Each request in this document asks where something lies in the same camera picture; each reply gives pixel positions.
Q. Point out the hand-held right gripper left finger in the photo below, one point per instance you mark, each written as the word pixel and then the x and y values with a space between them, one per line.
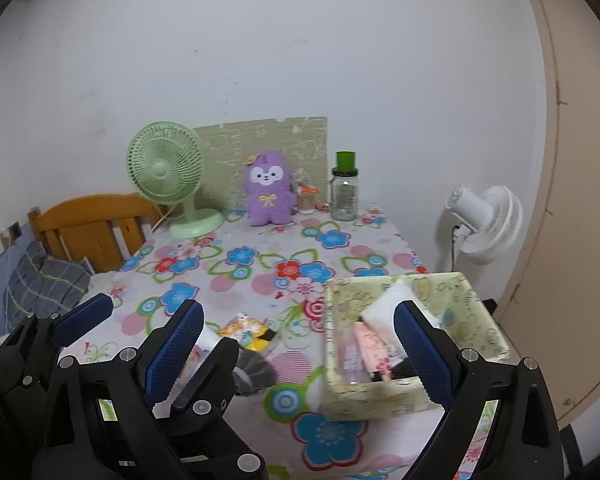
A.
pixel 175 350

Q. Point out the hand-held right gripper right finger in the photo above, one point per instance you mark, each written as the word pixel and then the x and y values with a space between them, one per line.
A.
pixel 422 355

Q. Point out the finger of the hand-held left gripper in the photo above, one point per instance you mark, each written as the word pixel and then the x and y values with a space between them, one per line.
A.
pixel 215 375
pixel 82 317

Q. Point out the white pads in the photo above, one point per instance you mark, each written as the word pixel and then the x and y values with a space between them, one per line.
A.
pixel 209 340

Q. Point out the grey cloth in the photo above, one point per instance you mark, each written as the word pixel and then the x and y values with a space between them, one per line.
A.
pixel 255 367

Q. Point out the yellow cartoon tissue pack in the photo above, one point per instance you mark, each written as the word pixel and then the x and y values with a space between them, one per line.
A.
pixel 245 332

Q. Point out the white tissue pack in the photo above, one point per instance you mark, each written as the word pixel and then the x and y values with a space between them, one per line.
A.
pixel 385 310

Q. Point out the yellow-green fabric storage box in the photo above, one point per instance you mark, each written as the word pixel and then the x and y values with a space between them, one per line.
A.
pixel 380 400

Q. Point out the pale pink tissue pack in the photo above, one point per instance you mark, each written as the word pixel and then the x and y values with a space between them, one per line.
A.
pixel 351 355

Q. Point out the grey plaid pillow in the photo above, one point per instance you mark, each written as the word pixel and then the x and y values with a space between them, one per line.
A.
pixel 50 280

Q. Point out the floral tablecloth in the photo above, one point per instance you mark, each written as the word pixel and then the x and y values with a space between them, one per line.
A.
pixel 260 280

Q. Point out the wooden headboard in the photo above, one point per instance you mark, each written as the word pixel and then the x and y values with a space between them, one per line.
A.
pixel 85 210

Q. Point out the white standing fan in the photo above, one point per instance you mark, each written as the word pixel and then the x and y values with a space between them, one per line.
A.
pixel 500 225

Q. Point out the green desk fan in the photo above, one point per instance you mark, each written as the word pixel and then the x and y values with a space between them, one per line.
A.
pixel 162 170

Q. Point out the purple plush toy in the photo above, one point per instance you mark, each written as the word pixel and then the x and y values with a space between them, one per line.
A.
pixel 270 205

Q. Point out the glass jar with green lid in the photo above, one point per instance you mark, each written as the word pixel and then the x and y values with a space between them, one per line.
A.
pixel 344 200

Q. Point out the small jar with orange lid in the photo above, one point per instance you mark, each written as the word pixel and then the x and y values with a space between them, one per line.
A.
pixel 307 202

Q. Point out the beige door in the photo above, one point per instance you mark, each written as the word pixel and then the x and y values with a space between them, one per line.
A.
pixel 580 210

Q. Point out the green patterned board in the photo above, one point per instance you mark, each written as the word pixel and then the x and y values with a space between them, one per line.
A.
pixel 280 137

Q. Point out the wall socket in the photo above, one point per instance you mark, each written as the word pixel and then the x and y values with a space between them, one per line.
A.
pixel 16 230

